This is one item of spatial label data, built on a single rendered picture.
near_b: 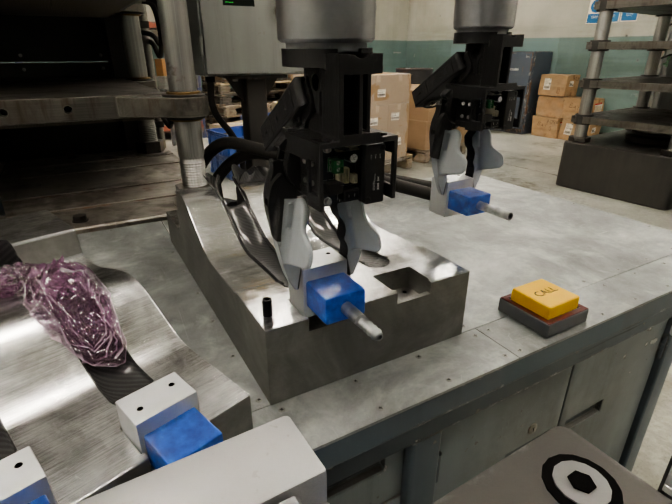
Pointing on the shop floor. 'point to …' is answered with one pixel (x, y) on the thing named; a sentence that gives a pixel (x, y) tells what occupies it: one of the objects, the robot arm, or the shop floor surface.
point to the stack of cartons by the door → (560, 107)
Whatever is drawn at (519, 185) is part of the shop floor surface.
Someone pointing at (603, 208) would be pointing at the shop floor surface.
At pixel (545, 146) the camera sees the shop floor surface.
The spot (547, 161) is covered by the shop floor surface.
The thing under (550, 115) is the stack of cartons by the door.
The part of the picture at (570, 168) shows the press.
